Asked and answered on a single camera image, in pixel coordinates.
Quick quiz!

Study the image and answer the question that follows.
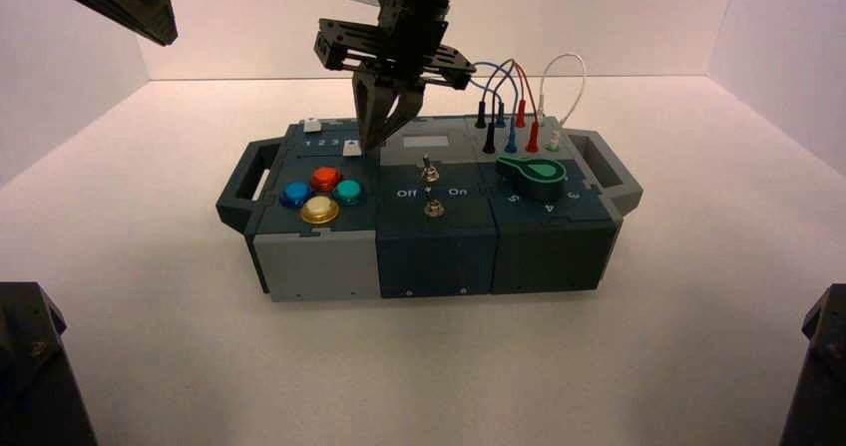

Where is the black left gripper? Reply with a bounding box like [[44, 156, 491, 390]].
[[313, 0, 478, 154]]

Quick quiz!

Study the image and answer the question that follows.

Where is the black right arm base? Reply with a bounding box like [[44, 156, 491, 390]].
[[779, 283, 846, 446]]

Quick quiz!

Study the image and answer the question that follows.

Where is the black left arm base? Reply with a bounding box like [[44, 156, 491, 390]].
[[0, 281, 99, 446]]

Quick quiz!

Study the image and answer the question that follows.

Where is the teal round push button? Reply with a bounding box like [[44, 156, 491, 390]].
[[331, 179, 367, 207]]

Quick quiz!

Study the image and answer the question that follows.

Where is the red round push button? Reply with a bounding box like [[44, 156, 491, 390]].
[[310, 166, 343, 194]]

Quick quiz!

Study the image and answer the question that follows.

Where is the yellow round push button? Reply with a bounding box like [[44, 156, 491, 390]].
[[299, 196, 341, 225]]

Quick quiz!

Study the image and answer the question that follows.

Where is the blue round push button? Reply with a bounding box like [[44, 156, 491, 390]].
[[279, 181, 314, 209]]

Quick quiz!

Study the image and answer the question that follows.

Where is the dark teal grey control box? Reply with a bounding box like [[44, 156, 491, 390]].
[[215, 115, 644, 303]]

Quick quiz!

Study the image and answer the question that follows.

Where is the green rotary selector knob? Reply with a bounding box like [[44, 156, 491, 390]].
[[496, 156, 568, 202]]

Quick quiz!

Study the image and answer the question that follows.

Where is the black jumper cable with plugs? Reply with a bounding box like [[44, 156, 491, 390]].
[[474, 58, 516, 155]]

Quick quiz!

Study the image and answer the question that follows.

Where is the blue jumper cable with plugs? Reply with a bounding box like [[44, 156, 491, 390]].
[[469, 61, 520, 155]]

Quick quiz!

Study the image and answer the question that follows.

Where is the red jumper cable with plugs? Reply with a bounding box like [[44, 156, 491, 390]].
[[509, 59, 541, 154]]

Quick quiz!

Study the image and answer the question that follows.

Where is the white jumper cable with plugs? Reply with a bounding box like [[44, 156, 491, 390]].
[[536, 53, 588, 152]]

